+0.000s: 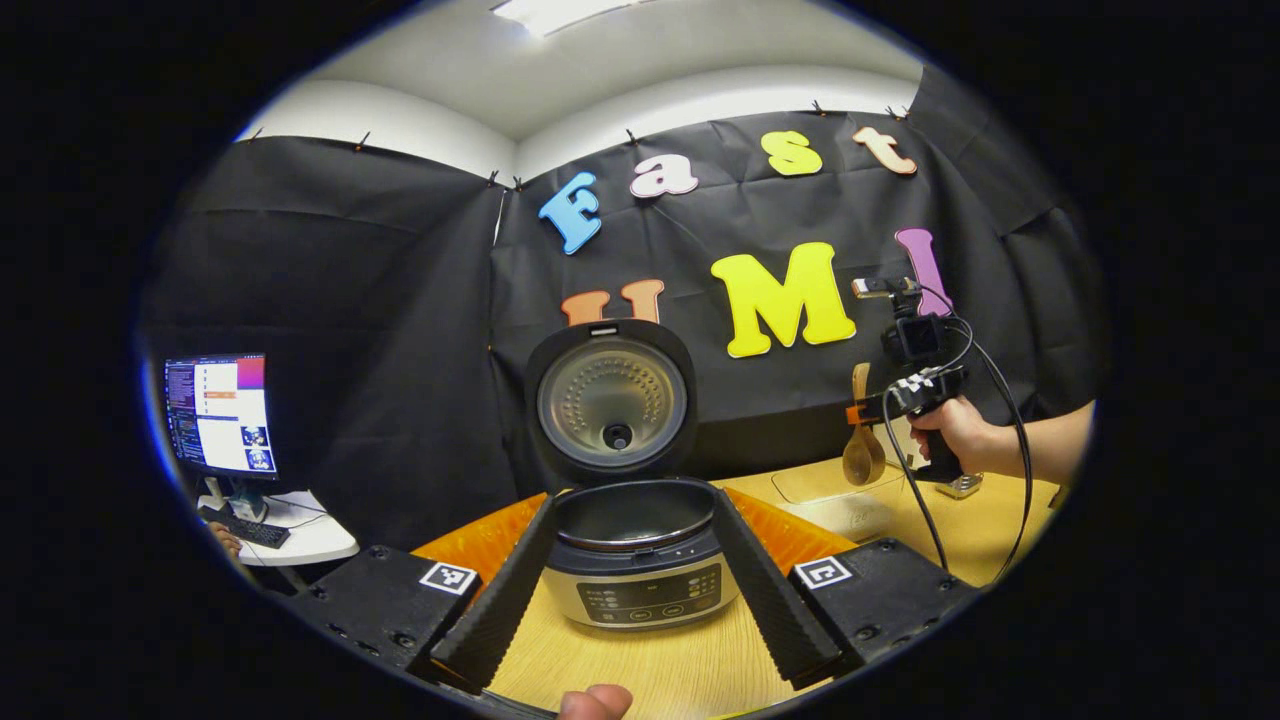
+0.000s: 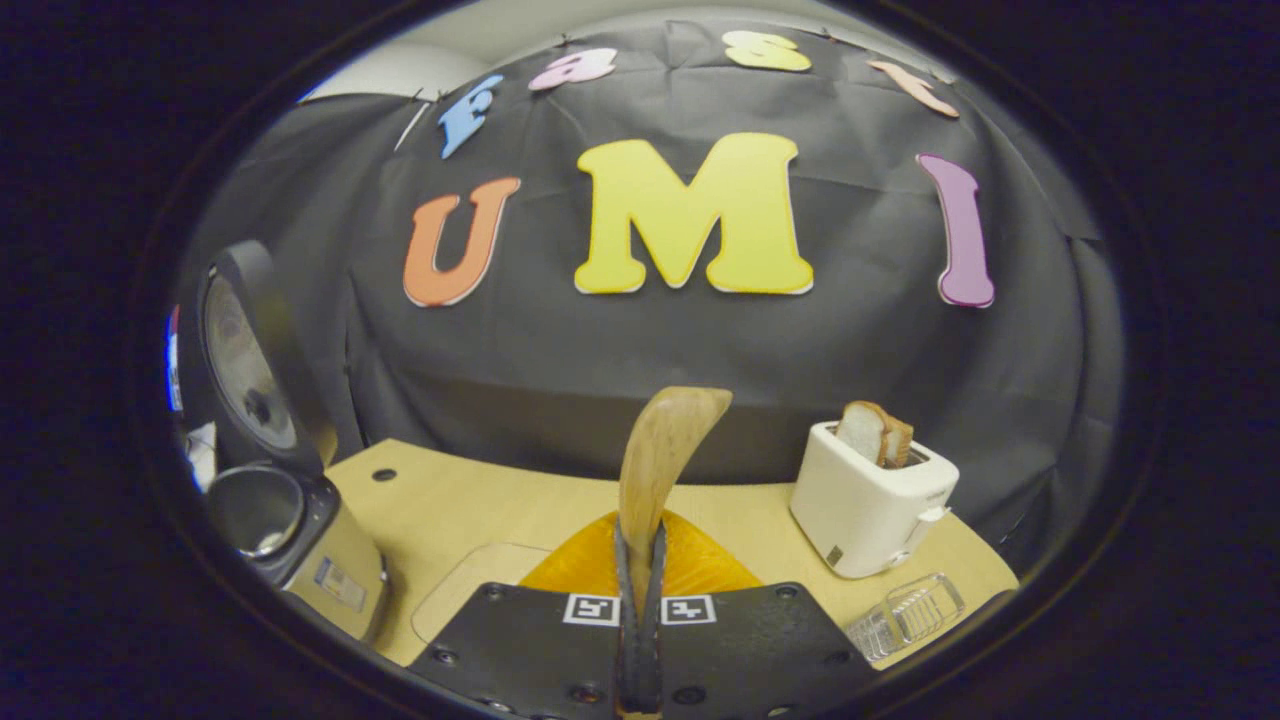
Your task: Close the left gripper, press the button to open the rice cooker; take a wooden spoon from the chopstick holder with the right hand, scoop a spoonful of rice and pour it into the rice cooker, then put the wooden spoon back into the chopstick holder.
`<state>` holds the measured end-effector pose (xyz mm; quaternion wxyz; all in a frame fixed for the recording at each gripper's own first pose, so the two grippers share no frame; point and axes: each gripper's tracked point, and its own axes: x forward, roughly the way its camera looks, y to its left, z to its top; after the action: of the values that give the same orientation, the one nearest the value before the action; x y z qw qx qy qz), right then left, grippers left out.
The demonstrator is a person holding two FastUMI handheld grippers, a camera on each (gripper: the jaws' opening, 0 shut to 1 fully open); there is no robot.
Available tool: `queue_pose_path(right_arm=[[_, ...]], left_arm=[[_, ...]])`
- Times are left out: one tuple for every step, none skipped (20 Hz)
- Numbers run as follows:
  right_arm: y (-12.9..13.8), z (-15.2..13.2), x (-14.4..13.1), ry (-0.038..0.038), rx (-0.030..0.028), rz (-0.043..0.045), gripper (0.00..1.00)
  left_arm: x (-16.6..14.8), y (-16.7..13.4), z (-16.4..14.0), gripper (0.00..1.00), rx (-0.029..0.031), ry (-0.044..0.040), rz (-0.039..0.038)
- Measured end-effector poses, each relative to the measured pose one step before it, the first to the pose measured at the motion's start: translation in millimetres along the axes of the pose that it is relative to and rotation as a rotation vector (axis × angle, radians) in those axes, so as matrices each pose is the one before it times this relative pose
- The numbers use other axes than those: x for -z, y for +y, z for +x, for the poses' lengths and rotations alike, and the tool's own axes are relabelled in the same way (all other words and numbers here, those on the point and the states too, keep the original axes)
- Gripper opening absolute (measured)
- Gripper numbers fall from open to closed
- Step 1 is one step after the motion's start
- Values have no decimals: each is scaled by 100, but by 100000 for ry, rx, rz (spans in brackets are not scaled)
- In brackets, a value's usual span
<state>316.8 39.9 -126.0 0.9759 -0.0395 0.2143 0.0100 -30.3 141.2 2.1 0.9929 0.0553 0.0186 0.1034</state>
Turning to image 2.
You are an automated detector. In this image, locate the wooden spoon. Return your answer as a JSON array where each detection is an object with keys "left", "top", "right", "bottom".
[{"left": 618, "top": 386, "right": 734, "bottom": 621}]

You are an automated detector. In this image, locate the black backdrop cloth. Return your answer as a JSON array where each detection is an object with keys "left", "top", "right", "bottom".
[{"left": 175, "top": 15, "right": 1126, "bottom": 561}]

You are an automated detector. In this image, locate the white side table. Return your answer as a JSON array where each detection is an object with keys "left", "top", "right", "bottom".
[{"left": 185, "top": 422, "right": 219, "bottom": 491}]

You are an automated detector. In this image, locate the clear chopstick holder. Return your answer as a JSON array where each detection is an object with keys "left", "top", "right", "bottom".
[{"left": 845, "top": 572, "right": 966, "bottom": 663}]

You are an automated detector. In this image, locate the computer monitor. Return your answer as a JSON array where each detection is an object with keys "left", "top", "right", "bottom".
[{"left": 165, "top": 305, "right": 183, "bottom": 413}]

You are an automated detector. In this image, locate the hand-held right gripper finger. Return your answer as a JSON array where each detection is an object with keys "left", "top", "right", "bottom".
[
  {"left": 405, "top": 510, "right": 641, "bottom": 720},
  {"left": 640, "top": 510, "right": 881, "bottom": 720}
]

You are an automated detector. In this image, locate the white toaster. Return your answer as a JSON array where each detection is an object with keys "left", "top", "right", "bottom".
[{"left": 788, "top": 420, "right": 961, "bottom": 579}]

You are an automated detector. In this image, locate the clear box of white rice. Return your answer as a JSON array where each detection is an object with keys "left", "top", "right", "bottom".
[{"left": 412, "top": 543, "right": 556, "bottom": 646}]

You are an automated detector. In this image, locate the toasted bread slice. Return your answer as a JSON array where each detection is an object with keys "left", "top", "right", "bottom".
[{"left": 836, "top": 400, "right": 914, "bottom": 469}]

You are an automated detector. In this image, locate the black silver rice cooker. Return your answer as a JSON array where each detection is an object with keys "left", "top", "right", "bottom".
[{"left": 195, "top": 240, "right": 391, "bottom": 643}]

